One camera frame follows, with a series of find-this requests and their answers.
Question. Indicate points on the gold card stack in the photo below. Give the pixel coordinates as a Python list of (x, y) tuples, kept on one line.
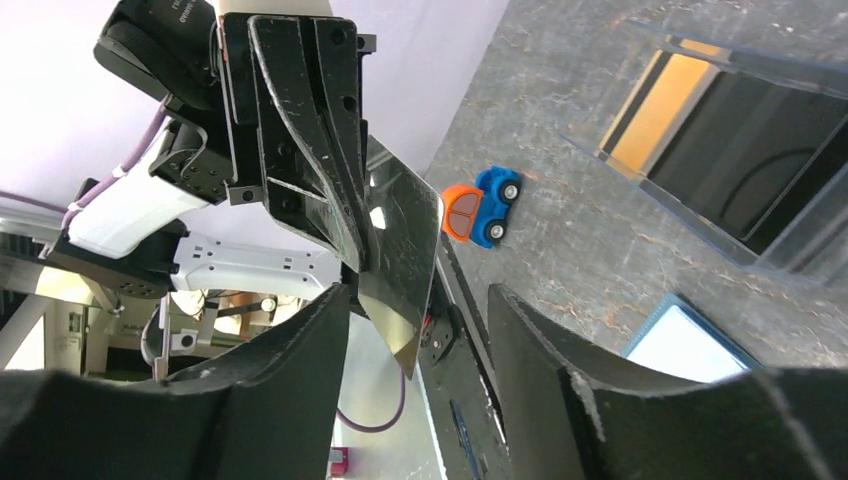
[(673, 84)]

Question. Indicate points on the clear acrylic card tray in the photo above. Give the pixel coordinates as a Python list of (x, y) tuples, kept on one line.
[(812, 247)]

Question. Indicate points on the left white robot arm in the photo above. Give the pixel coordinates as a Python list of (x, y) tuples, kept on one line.
[(126, 233)]

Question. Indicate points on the dark shiny credit card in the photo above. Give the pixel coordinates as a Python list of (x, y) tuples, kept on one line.
[(404, 216)]

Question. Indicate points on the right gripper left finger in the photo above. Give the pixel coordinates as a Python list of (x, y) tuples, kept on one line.
[(262, 410)]

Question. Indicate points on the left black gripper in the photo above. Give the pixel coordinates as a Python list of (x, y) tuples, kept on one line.
[(266, 109)]

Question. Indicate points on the blue card holder wallet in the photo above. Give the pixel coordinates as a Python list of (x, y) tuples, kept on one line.
[(678, 340)]

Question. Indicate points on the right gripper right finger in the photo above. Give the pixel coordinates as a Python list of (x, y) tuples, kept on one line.
[(574, 410)]

